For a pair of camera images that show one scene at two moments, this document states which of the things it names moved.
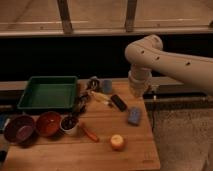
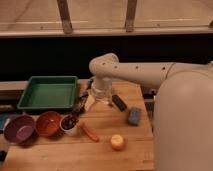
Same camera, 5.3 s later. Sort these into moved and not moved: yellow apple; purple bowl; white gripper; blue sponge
Moved: white gripper
Not moved: yellow apple; purple bowl; blue sponge
